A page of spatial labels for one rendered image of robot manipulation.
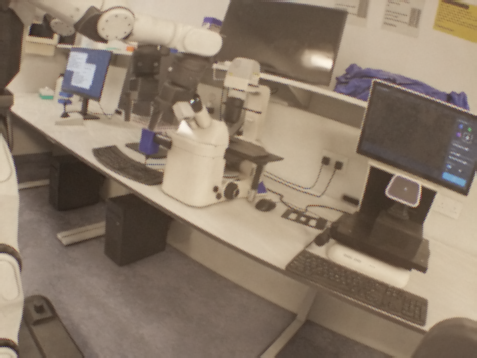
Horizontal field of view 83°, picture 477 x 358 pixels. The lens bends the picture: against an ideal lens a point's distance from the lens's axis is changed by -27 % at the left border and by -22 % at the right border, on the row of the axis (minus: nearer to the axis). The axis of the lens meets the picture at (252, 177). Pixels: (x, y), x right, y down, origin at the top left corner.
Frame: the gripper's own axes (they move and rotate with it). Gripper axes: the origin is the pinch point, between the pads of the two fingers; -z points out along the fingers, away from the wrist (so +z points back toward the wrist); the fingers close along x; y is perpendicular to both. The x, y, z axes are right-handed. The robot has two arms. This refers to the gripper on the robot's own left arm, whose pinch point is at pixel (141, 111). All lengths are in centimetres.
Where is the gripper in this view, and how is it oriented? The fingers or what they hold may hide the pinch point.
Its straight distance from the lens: 98.8
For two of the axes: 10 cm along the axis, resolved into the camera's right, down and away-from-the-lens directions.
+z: 0.6, -9.8, -1.7
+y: -8.7, -1.4, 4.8
